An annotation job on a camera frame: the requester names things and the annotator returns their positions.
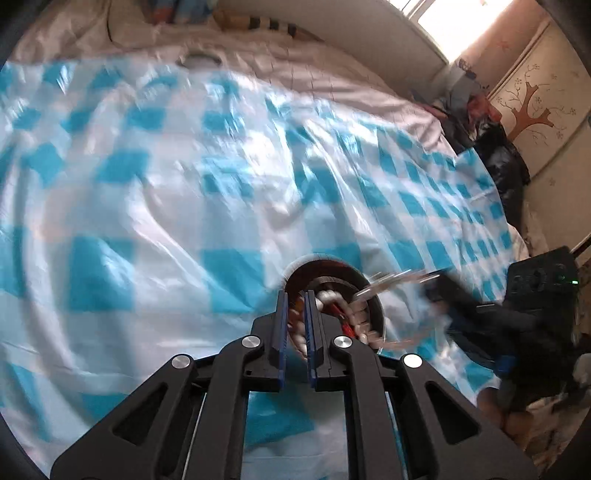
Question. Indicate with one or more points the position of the striped cloth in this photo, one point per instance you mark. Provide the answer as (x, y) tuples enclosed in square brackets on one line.
[(272, 25)]

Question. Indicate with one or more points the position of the blue printed pillow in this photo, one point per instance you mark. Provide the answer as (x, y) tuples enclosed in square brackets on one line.
[(184, 9)]

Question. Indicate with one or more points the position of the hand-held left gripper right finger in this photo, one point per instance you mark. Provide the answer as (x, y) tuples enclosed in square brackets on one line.
[(310, 337)]

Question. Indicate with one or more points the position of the small round lid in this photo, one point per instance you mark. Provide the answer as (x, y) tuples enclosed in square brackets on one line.
[(202, 60)]

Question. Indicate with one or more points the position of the round metal tin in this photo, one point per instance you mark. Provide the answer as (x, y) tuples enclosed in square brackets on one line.
[(323, 273)]

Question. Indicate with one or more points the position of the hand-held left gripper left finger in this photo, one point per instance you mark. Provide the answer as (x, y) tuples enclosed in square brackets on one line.
[(280, 337)]

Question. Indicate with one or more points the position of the blue white checkered plastic sheet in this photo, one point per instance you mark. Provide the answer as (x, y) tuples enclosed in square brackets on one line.
[(161, 207)]

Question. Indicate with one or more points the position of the bright window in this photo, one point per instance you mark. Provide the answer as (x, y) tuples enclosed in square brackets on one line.
[(461, 23)]

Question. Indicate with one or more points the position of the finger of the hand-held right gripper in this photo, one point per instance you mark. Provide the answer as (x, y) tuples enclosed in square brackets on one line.
[(480, 344), (461, 293)]

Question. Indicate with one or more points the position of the wardrobe with tree print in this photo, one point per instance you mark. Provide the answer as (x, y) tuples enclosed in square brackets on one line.
[(549, 92)]

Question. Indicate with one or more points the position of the dark clothes pile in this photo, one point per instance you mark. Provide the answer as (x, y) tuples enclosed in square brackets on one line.
[(498, 147)]

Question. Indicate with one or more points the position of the person's right hand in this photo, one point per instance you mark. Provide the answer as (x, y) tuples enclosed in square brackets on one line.
[(505, 415)]

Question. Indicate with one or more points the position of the clear round lid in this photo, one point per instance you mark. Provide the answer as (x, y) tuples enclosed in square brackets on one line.
[(392, 279)]

